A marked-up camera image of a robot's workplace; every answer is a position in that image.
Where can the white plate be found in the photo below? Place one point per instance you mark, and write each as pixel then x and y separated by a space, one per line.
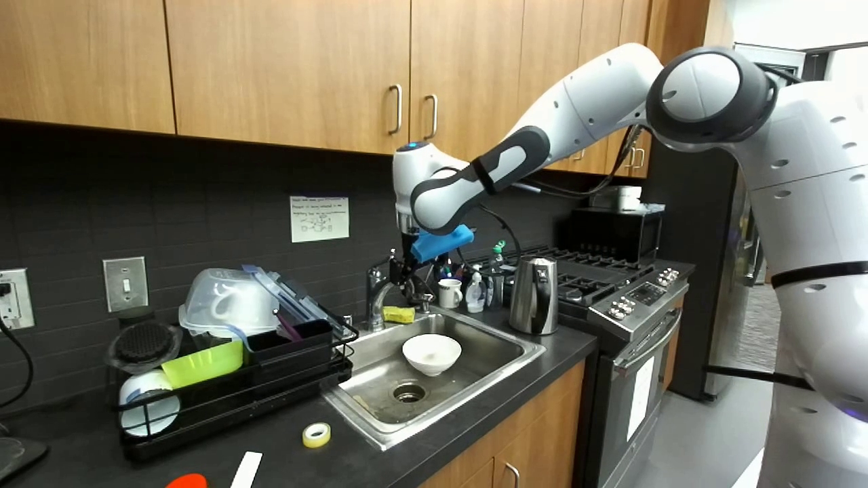
pixel 146 404

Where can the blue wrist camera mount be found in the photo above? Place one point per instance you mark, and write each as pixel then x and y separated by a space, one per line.
pixel 431 245

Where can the stainless steel gas stove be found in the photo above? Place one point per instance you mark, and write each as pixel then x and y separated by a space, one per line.
pixel 633 309

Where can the green top spray bottle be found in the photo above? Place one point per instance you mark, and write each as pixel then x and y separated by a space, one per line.
pixel 496 276

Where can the black refrigerator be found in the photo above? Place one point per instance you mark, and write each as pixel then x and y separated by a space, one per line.
pixel 705 222

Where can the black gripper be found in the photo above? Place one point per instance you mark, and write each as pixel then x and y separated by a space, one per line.
pixel 403 263

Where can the white bowl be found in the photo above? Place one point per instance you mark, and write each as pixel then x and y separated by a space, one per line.
pixel 431 352

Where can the clear soap bottle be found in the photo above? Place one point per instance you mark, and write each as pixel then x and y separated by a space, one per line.
pixel 476 290

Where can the black toaster oven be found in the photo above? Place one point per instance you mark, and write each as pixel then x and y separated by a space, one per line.
pixel 610 234

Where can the yellow sponge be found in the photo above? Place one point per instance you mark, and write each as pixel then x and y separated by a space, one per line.
pixel 400 316

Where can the white paper sign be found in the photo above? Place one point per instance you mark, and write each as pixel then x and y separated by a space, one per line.
pixel 319 218

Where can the stainless steel electric kettle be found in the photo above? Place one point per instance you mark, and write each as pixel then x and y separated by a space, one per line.
pixel 532 298

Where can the white mug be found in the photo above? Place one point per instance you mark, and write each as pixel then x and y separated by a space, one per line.
pixel 447 294

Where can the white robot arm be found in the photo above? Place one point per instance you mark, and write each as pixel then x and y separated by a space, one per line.
pixel 803 161

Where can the grey light switch plate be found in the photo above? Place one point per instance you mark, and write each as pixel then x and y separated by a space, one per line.
pixel 126 282

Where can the black round lid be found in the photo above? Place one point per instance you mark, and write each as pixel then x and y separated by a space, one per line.
pixel 144 346

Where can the lime green cup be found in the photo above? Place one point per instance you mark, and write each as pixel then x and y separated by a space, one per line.
pixel 205 363

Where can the clear plastic container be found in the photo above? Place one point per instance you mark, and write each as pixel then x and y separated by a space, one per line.
pixel 228 305

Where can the red object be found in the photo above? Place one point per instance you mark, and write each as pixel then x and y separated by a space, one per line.
pixel 187 480

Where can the black dish rack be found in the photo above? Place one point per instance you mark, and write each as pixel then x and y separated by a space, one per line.
pixel 275 374

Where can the yellow tape roll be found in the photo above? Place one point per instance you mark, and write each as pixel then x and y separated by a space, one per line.
pixel 315 435

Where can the chrome sink faucet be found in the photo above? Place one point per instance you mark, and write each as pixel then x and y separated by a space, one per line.
pixel 382 290

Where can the stainless steel sink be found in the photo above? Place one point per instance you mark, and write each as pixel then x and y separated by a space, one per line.
pixel 407 377

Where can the white strip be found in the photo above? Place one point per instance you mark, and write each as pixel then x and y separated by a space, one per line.
pixel 247 470

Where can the white power outlet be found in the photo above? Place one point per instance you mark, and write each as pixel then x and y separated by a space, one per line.
pixel 13 298

